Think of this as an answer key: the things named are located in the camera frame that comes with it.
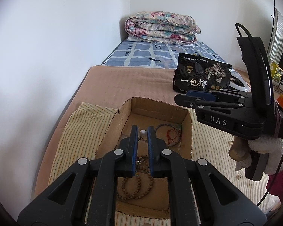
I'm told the single white pearl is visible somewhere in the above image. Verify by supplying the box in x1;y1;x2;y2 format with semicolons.
139;130;147;139

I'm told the dark blue bangle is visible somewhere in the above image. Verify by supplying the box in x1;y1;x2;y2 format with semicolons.
155;124;182;147

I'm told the red cord green pendant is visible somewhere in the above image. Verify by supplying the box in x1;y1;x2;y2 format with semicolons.
167;127;182;147

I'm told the brown wooden bead necklace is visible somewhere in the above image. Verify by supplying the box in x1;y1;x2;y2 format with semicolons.
116;154;155;200

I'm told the white gloved right hand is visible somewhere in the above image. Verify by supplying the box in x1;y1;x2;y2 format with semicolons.
228;135;283;175

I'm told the black clothes rack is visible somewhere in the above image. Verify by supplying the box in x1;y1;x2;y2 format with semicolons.
267;7;283;92

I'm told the yellow green box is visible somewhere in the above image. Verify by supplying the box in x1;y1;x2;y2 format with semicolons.
270;62;283;82

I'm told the striped yellow bed cloth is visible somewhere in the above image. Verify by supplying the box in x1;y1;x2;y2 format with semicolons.
49;98;278;225

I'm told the open cardboard box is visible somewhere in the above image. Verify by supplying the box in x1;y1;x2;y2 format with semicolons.
86;96;194;219

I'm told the striped hanging towel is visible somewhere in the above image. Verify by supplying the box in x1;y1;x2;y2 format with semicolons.
267;7;283;64

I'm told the black snack bag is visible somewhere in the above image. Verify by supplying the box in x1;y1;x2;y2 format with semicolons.
173;53;232;93

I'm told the blue checked mattress sheet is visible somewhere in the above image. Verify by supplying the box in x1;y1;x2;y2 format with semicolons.
102;39;225;69

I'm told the folded floral quilt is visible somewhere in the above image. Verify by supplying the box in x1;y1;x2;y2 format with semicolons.
124;11;201;44

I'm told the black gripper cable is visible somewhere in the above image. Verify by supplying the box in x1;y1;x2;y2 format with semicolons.
235;22;283;206

